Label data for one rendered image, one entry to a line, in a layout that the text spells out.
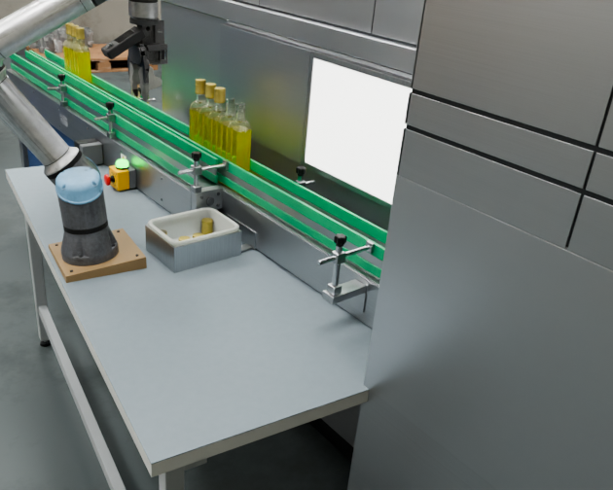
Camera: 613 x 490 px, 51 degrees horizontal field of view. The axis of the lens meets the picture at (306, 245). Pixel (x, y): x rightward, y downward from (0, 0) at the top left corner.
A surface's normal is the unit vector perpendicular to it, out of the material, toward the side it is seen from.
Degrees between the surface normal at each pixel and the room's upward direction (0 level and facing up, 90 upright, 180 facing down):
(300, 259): 90
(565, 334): 90
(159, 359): 0
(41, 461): 0
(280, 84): 90
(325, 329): 0
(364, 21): 90
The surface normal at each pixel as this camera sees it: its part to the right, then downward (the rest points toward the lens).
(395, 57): -0.77, 0.22
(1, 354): 0.08, -0.89
